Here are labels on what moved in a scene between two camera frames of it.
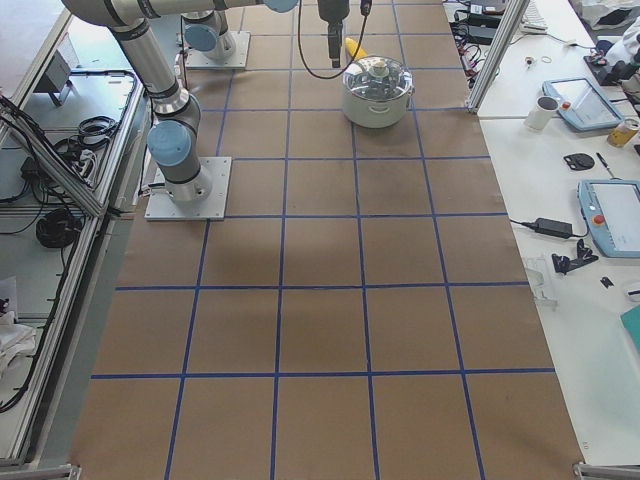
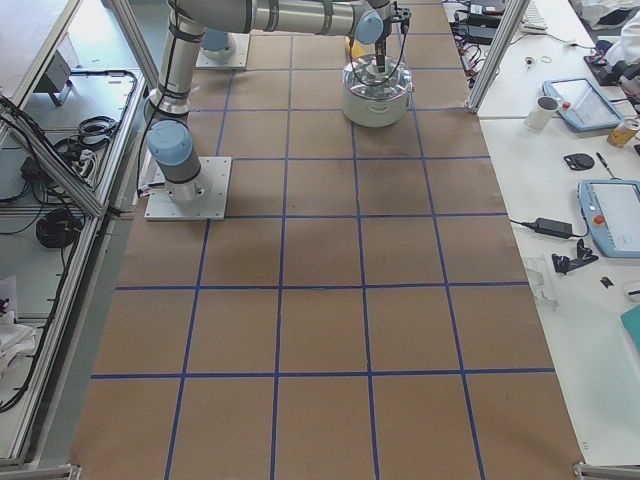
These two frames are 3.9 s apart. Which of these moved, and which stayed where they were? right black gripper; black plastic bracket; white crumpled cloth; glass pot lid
Moved: right black gripper
Stayed: white crumpled cloth; black plastic bracket; glass pot lid
